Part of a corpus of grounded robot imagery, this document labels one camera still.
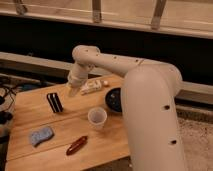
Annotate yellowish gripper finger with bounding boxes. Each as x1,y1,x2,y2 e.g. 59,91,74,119
68,88,79,97

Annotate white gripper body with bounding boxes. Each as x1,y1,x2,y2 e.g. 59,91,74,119
67,63,93,88

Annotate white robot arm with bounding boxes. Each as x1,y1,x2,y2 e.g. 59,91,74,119
68,45,188,171

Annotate black and white eraser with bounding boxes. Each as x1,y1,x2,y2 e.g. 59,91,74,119
46,93,63,113

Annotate white snack packet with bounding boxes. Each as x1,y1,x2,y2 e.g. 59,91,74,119
81,80,102,95

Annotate translucent plastic cup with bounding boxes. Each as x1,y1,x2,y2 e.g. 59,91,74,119
87,107,108,130

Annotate black bowl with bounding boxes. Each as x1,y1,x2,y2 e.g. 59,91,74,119
105,88,122,112

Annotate wooden table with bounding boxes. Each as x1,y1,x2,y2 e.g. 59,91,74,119
5,75,129,171

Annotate reddish brown sausage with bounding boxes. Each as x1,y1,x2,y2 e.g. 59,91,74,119
66,136,88,156

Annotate blue sponge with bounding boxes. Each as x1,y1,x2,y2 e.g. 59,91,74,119
29,126,54,147

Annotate black cables at left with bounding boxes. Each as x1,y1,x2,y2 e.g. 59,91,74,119
0,75,18,145

